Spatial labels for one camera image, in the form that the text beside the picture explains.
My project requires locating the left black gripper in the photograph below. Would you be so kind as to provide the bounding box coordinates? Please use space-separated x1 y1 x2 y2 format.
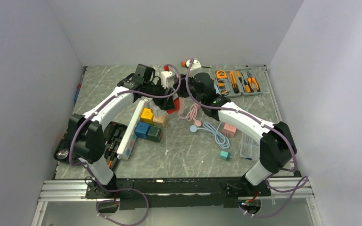
144 78 177 111

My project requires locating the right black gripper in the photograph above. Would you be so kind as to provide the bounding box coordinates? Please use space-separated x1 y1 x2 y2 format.
174 71 205 104

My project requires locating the grey tool tray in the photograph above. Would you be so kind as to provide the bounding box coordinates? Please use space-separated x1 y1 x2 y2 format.
214 68 263 98

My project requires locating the yellow cube adapter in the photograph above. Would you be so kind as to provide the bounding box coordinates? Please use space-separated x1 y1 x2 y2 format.
140 108 154 125

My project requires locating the beige cube adapter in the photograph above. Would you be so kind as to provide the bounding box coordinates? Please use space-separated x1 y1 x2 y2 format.
152 114 167 128

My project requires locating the blue cube adapter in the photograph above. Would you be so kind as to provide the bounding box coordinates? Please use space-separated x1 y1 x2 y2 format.
134 121 151 139

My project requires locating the pink cube socket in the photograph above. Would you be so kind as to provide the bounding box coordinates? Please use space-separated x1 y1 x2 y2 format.
222 123 237 138

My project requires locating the green cube adapter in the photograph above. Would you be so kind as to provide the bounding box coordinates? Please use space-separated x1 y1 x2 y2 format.
147 126 163 143

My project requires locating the black tool case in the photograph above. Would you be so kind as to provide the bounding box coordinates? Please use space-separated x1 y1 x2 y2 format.
53 121 127 170

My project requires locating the white power strip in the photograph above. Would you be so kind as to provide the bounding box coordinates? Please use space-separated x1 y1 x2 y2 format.
116 98 152 160

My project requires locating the teal cube plug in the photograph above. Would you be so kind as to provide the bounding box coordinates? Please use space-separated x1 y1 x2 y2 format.
219 151 231 161

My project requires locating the clear screw box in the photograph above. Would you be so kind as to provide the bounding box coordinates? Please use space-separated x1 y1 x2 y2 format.
239 133 260 160

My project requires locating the pink power strip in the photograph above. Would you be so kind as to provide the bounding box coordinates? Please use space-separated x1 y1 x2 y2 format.
177 97 185 117

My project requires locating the red cube adapter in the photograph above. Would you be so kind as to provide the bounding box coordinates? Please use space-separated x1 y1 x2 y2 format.
167 98 180 114

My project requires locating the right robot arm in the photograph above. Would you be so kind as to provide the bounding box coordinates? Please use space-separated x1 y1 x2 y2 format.
174 73 296 195

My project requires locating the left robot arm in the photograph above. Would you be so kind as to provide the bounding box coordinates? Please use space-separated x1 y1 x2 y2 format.
67 64 181 198

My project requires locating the red blue pen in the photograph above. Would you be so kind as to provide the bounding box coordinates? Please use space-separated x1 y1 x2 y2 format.
74 74 84 104

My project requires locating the orange handled screwdriver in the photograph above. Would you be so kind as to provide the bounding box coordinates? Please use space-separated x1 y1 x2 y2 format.
181 61 211 69

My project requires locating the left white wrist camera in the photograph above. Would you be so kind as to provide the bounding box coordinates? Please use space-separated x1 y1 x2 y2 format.
159 71 177 88

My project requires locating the pink coiled cable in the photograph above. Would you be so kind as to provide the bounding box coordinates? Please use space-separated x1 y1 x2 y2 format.
178 103 202 123

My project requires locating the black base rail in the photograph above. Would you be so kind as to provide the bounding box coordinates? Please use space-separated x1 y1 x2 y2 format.
85 177 271 210

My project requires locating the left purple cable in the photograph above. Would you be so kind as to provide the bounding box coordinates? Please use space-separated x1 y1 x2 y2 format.
68 64 181 226

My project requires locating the purple cable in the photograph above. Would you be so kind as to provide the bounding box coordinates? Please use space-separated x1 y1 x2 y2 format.
184 58 310 218
68 64 181 226

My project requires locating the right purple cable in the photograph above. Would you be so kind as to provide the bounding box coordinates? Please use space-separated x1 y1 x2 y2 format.
184 58 310 218

